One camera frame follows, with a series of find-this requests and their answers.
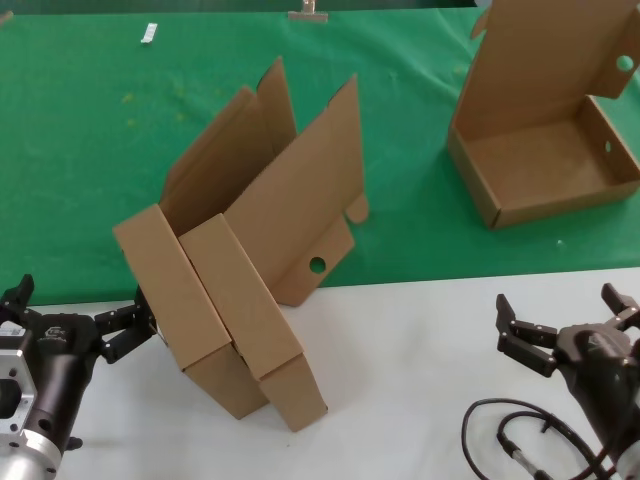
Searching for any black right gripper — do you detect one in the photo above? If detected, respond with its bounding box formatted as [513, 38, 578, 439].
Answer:
[494, 282, 640, 452]

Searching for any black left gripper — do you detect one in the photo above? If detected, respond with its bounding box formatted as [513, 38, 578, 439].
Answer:
[0, 273, 158, 454]

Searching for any brown cardboard box lid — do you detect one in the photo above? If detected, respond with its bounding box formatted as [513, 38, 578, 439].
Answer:
[112, 55, 298, 421]
[446, 0, 640, 231]
[178, 73, 372, 433]

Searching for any green table cloth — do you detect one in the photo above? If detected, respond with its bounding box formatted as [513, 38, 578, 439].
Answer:
[0, 3, 640, 307]

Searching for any metal cloth clip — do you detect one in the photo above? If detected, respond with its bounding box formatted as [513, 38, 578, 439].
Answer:
[286, 0, 330, 24]

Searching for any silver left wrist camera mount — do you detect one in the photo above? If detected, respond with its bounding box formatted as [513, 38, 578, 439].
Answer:
[0, 320, 39, 447]

